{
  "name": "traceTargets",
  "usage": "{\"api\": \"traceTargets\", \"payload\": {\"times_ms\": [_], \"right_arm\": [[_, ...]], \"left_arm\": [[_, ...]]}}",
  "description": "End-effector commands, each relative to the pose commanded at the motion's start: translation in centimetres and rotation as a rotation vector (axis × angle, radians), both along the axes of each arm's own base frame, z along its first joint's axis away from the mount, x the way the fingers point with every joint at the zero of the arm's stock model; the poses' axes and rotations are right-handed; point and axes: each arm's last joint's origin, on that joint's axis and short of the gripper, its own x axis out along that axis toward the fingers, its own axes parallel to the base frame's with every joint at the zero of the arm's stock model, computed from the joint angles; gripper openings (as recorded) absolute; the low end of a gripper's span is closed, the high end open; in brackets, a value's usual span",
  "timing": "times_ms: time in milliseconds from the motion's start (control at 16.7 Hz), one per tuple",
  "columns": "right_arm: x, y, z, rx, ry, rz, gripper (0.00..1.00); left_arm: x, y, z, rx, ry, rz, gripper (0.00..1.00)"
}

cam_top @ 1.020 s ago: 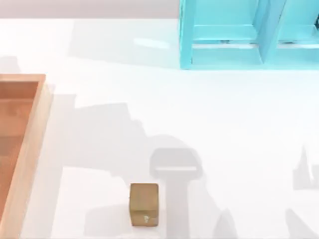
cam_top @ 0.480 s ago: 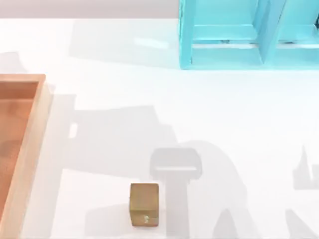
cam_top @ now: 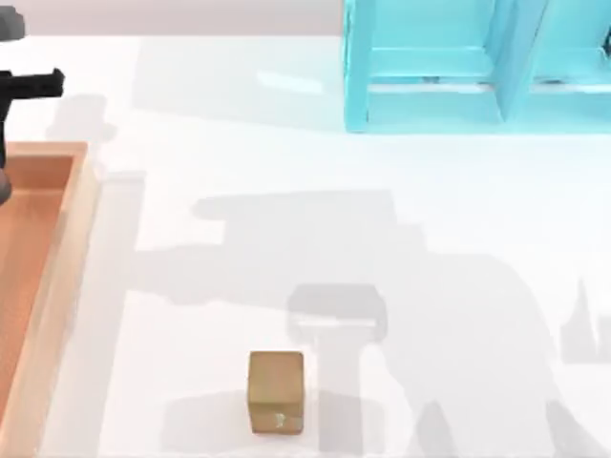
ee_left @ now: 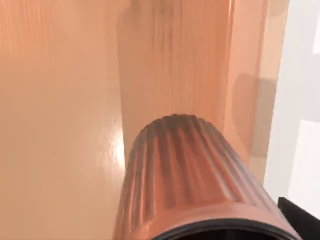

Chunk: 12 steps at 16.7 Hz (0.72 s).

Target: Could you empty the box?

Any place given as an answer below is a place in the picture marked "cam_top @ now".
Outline grey rounded box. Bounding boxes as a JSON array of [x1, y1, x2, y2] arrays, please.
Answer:
[[0, 8, 26, 43]]

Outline shallow salmon-coloured box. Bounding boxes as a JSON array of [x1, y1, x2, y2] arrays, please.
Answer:
[[0, 141, 103, 458]]

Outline light blue rack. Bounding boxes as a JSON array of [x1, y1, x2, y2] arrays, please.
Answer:
[[341, 0, 611, 135]]

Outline brown cube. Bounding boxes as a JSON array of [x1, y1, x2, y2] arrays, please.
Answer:
[[247, 350, 306, 436]]

